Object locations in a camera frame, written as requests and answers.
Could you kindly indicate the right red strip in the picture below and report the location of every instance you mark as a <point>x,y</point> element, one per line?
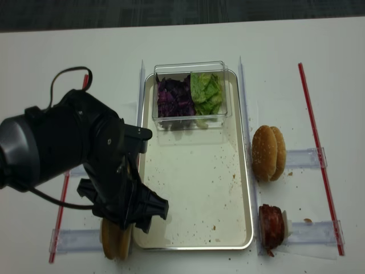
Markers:
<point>335,221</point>

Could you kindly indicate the sesame bun top rear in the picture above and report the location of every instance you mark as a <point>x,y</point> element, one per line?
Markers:
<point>281,154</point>

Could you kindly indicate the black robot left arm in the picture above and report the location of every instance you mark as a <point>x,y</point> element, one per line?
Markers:
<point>82,131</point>

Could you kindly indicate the lower right clear rail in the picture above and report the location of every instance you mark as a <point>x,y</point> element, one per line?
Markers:
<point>321,232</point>

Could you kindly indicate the green lettuce leaves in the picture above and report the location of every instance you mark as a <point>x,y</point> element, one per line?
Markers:
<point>206,93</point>

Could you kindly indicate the white pusher block by patty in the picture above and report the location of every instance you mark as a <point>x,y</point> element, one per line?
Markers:
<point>286,224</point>

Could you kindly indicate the white metal tray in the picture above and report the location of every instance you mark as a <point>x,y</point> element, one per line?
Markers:
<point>203,176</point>

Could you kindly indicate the left red strip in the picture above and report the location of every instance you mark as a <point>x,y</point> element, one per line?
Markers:
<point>61,211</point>

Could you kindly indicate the sesame bun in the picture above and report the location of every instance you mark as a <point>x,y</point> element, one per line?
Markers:
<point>281,154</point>
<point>264,153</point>

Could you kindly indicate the red strip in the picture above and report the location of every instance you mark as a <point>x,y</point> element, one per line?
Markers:
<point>61,211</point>
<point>335,221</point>

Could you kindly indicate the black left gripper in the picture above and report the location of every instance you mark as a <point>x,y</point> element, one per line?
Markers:
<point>114,185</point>

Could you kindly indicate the shredded purple cabbage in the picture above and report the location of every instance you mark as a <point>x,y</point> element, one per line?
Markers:
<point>173,102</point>

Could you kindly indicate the upper left clear rail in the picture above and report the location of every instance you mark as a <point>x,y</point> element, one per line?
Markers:
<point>77,171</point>

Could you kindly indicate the bun bottom half slice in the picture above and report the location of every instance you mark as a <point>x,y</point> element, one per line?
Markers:
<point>124,243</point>

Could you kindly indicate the brown meat patty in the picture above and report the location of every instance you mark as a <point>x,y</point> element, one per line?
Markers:
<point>272,227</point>

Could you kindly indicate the upper right clear rail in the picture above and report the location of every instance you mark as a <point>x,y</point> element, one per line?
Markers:
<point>308,158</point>

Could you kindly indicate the clear plastic container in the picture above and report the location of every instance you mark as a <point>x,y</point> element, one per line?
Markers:
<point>179,72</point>

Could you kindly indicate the lower left clear rail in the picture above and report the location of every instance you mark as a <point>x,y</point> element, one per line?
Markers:
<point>75,240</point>

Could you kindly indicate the sesame bun top front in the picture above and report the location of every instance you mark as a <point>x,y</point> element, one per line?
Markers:
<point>264,153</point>

